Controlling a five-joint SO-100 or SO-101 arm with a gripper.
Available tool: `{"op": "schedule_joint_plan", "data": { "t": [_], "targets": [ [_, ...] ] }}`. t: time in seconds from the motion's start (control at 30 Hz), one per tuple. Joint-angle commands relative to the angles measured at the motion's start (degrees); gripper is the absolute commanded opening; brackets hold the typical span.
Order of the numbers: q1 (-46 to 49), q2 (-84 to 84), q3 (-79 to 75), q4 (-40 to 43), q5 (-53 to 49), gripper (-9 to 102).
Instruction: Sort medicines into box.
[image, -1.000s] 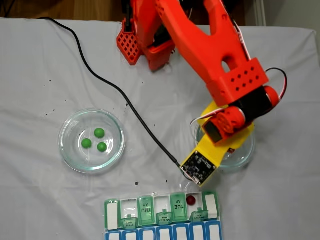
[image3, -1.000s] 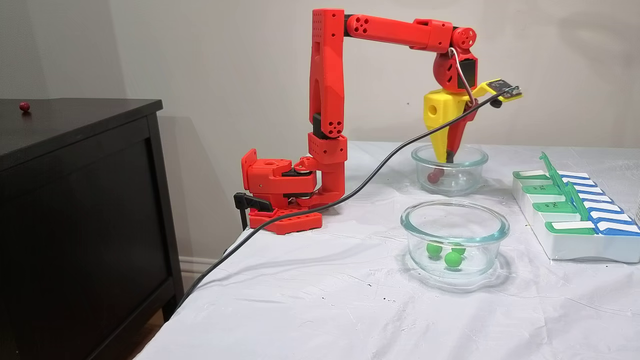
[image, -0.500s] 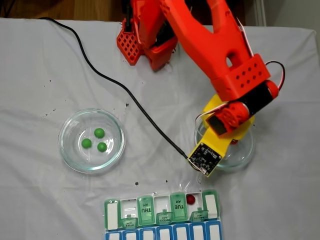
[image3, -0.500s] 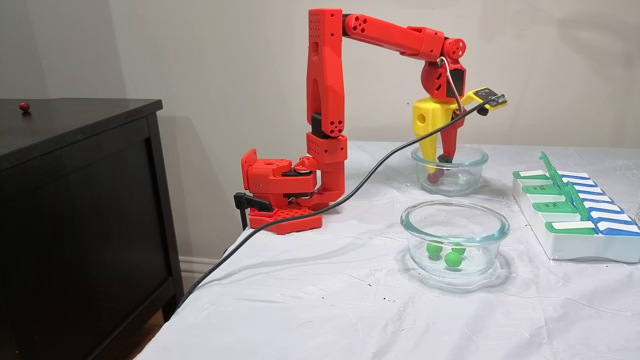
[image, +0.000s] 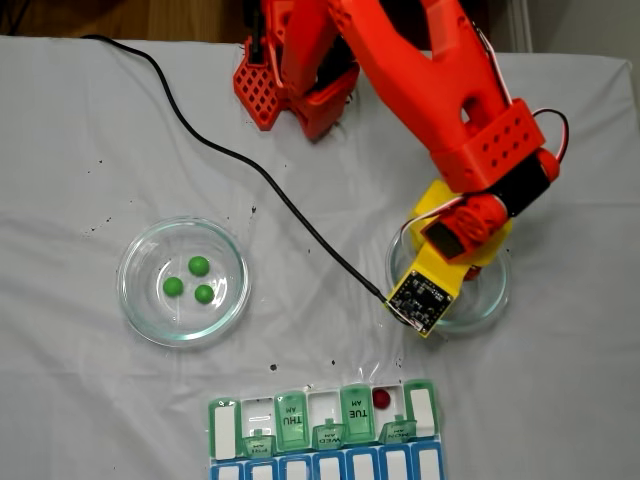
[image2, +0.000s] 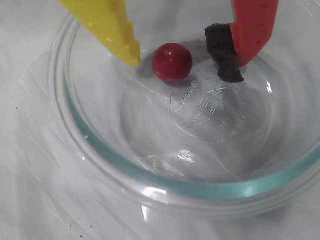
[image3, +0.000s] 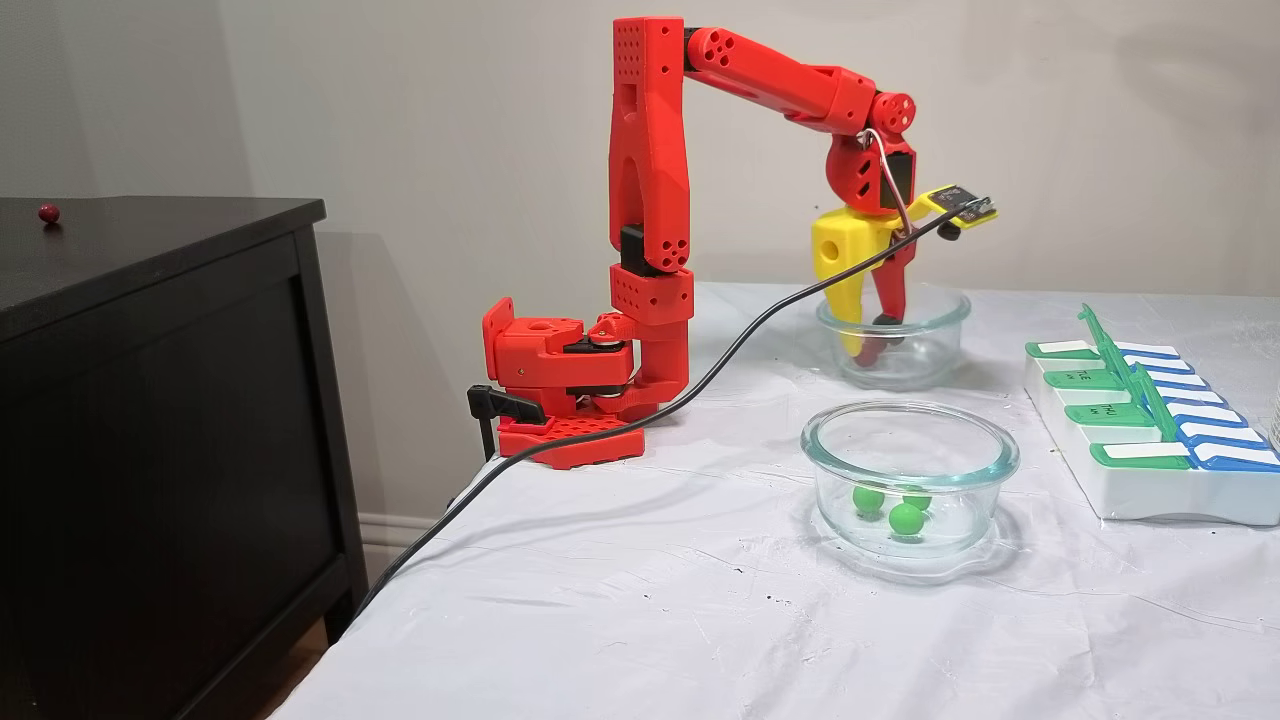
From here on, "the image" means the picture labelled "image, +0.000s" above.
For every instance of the red round pill ball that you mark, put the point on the red round pill ball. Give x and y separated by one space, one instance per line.
381 398

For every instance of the round clear glass bowl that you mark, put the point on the round clear glass bowl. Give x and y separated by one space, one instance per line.
220 260
492 305

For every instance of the green blue weekly pill organizer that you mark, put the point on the green blue weekly pill organizer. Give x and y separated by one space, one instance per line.
325 462

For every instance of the green round pill ball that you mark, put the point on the green round pill ball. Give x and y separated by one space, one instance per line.
204 294
173 286
198 265

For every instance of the white tablecloth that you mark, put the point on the white tablecloth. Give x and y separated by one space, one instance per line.
75 400

